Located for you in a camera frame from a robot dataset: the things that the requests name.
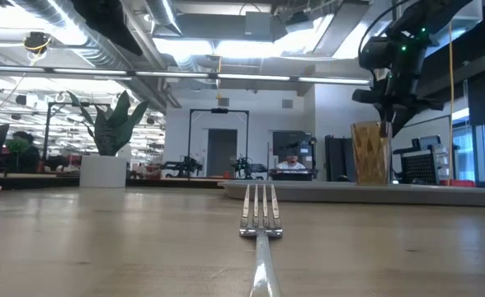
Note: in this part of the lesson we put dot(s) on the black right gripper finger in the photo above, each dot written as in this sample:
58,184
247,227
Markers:
386,119
401,117

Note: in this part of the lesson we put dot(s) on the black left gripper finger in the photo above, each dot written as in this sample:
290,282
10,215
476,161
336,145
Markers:
119,31

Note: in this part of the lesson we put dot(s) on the amber faceted plastic cup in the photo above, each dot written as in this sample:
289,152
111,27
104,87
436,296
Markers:
370,156

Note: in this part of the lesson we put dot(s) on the grey plastic tray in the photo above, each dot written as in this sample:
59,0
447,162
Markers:
349,194

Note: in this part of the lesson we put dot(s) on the black background robot arm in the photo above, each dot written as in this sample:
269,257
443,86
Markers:
182,167
246,167

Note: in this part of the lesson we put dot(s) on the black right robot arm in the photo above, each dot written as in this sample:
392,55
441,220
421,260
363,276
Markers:
428,20

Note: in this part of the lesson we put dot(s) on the black perforated cart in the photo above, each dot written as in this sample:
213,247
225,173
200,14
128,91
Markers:
420,167

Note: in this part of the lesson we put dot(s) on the black cabinet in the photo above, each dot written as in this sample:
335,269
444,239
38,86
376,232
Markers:
337,158

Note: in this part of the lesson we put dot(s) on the long ceiling light bar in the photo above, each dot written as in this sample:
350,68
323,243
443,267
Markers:
172,74

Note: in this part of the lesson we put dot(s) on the red box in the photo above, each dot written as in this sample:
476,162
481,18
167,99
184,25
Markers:
457,183

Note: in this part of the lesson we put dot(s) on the green snake plant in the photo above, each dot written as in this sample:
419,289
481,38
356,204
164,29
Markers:
114,132

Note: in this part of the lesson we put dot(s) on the black desk equipment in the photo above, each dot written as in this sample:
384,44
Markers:
292,175

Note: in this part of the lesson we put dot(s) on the white round plant pot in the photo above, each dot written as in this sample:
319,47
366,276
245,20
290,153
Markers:
102,171

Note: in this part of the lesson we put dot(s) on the grey door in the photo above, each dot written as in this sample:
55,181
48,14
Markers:
222,152

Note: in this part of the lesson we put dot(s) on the black wall monitor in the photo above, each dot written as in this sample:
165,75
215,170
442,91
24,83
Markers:
292,142

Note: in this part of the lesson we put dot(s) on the grey wall vent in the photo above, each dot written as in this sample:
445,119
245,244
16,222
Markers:
287,103
224,102

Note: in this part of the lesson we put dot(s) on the tall black stand frame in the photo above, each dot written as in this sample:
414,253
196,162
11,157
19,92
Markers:
189,144

